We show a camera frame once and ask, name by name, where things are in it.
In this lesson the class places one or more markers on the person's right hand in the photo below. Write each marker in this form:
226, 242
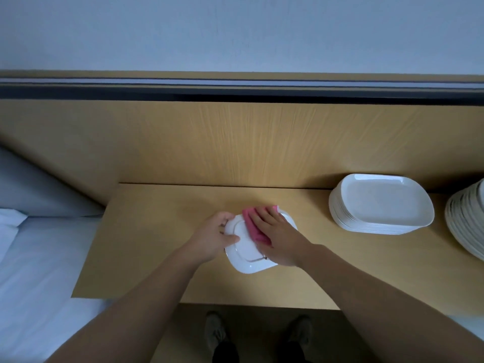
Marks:
283, 242

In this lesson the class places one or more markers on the person's left hand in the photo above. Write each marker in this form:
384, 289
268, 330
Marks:
208, 239

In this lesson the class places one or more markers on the pink cleaning cloth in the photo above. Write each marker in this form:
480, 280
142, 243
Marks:
253, 227

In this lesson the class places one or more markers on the white glossy rectangular plate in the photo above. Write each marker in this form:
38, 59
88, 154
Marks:
246, 259

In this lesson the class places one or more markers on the stack of white rectangular plates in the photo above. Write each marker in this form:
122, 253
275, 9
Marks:
382, 200

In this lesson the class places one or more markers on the stack of white round plates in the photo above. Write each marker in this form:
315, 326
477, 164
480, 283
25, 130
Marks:
469, 219

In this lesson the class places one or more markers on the person's right forearm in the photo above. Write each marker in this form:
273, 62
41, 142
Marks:
393, 313

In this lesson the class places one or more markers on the person's left forearm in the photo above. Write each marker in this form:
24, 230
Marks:
128, 317

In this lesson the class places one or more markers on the white bed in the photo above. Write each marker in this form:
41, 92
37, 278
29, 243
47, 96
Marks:
38, 283

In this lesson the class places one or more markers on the grey upholstered headboard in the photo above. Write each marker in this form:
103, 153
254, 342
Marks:
38, 189

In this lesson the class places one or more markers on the white pillow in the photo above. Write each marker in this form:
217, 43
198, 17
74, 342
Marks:
9, 227

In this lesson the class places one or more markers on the black wall rail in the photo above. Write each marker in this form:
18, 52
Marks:
227, 92

